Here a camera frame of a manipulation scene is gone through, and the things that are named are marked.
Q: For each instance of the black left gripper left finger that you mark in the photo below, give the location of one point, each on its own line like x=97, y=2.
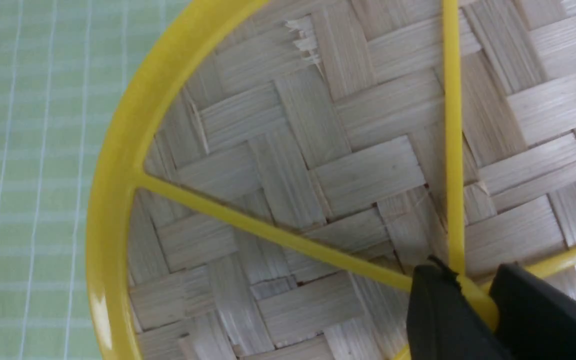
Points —
x=441, y=324

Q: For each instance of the green checked tablecloth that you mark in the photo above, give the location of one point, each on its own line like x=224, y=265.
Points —
x=64, y=65

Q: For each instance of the yellow bamboo steamer lid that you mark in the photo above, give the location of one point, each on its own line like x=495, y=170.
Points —
x=277, y=168

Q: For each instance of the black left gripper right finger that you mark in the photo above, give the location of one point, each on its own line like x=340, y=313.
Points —
x=536, y=320

